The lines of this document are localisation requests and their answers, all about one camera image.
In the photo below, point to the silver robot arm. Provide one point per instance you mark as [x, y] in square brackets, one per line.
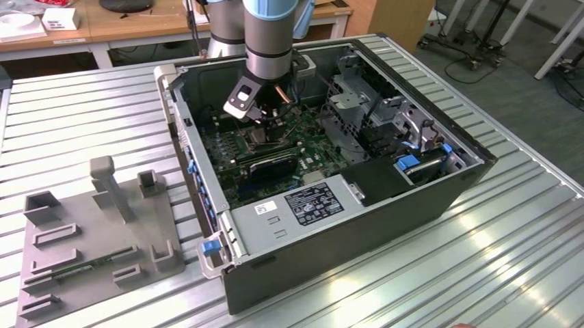
[269, 51]

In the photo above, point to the blue case latch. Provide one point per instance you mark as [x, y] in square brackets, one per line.
[211, 247]

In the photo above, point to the black PC case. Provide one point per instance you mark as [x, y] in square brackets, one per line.
[343, 259]

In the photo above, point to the wooden cabinet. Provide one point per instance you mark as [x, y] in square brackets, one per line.
[398, 20]

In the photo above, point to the silver CPU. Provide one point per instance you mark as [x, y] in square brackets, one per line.
[257, 137]

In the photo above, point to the grey metal drive cage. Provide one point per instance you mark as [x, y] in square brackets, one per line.
[347, 102]

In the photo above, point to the CPU socket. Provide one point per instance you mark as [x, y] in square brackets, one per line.
[249, 147]

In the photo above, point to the green motherboard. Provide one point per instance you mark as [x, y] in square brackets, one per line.
[315, 143]

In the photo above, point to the grey parts rack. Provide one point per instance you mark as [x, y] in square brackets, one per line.
[92, 239]

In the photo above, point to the black round object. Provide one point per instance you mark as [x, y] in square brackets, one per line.
[126, 5]

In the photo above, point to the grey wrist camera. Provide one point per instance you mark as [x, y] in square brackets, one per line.
[305, 66]

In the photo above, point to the white table frame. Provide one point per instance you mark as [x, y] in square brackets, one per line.
[561, 48]

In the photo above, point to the grey power supply unit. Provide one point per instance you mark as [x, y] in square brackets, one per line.
[275, 225]

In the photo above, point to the black wheeled stand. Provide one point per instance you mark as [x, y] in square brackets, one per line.
[485, 48]

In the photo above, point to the silver chipset heatsink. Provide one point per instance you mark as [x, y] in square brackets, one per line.
[315, 177]

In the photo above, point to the black graphics card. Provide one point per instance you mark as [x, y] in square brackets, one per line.
[275, 167]

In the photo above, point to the green RAM stick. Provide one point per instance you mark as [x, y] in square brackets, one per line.
[78, 267]

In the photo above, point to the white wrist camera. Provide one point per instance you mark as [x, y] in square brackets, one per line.
[243, 99]

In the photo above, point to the white cardboard box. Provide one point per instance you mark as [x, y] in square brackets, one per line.
[62, 18]

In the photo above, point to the wooden desk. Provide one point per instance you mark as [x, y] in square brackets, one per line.
[137, 24]

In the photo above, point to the black RAM slot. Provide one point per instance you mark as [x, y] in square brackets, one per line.
[227, 127]

